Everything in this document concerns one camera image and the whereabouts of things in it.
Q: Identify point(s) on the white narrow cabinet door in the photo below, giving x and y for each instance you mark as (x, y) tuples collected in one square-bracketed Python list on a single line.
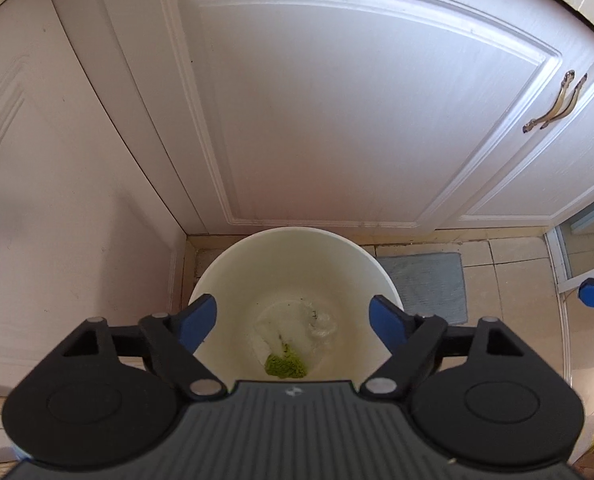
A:
[(52, 185)]

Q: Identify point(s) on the white panelled cabinet door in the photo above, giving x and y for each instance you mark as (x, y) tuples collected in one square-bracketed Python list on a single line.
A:
[(557, 170)]

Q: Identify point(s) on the white plastic bucket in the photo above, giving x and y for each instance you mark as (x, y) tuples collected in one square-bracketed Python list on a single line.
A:
[(297, 265)]

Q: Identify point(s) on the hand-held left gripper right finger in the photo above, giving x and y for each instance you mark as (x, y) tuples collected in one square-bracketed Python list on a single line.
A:
[(384, 320)]

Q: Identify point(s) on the crumpled clear plastic wrap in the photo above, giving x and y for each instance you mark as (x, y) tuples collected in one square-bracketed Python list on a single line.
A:
[(297, 327)]

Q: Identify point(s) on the green vegetable scrap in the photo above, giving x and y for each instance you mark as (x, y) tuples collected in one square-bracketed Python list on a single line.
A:
[(286, 365)]

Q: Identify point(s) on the white arched cabinet door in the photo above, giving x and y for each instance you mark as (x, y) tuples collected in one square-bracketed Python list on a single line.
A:
[(357, 100)]

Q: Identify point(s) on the grey floor mat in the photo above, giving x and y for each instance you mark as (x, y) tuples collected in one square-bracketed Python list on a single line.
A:
[(432, 280)]

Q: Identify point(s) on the white framed glass door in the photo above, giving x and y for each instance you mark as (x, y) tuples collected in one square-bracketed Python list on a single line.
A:
[(572, 245)]

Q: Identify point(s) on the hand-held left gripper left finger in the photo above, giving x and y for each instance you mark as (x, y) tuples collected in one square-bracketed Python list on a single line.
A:
[(199, 317)]

